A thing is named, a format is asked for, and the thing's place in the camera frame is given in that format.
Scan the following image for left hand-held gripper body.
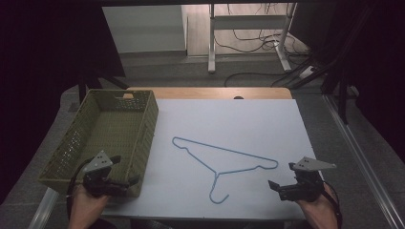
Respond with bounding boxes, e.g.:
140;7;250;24
82;150;131;198

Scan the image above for white power strip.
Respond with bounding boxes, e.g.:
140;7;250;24
298;65;316;79

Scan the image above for person's left hand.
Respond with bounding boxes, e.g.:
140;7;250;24
70;183;112;223

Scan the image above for white board panel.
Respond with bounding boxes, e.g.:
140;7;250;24
101;4;187;54

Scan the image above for white table mat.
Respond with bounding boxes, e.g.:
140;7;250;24
100;98;320;221

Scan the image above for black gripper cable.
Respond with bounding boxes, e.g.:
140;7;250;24
65;157;95;222
323;180;344;229

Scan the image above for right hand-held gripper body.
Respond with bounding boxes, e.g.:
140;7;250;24
277;156;337;203

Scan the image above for white metal desk frame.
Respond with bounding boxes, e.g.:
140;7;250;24
207;3;298;74

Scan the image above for black floor cables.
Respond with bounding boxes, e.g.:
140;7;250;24
213;3;319;89

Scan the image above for black metal stand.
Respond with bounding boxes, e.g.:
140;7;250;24
320;63;356;125

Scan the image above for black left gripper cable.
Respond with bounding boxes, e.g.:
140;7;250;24
65;157;95;222

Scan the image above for black tripod stand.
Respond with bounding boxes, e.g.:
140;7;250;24
76;72;131;104

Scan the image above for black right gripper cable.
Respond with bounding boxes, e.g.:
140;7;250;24
323;180;344;229

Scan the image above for person's right hand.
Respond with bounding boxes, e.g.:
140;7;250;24
296;182;339;225

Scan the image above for green woven plastic basket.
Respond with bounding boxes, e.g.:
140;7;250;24
37;89;160;198

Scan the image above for grey metal rail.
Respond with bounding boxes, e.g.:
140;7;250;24
28;186;60;229
322;94;405;229

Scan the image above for blue wire clothes hanger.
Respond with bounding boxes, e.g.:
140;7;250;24
171;136;280;204

